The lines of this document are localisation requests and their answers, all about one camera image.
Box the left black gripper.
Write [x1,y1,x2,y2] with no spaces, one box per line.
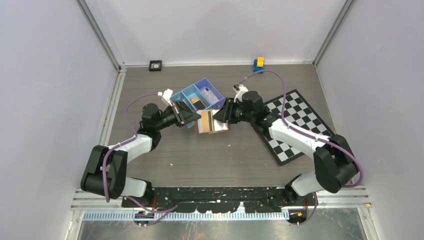
[155,101,201,132]

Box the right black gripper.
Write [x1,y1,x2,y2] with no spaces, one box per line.
[212,97,255,125]

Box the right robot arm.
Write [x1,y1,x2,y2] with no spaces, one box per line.
[213,91,363,205]

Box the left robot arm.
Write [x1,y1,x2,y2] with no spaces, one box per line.
[80,101,201,207]

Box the white item in box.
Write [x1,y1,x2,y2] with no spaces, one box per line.
[201,87,219,105]

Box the blue three-compartment organizer box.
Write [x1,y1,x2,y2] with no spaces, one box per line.
[170,78,225,111]

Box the blue yellow toy block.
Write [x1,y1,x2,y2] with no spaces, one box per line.
[253,57,265,73]

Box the small black square object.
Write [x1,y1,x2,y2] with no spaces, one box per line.
[148,60,163,72]

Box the black white checkerboard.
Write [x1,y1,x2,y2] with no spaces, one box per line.
[260,89,335,166]

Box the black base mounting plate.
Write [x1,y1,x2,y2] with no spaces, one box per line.
[134,186,315,214]

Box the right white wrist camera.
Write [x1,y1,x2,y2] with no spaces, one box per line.
[232,83,249,103]

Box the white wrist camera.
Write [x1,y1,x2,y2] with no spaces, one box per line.
[232,83,249,103]
[157,88,174,106]

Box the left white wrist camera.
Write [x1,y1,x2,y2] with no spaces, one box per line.
[157,88,174,106]

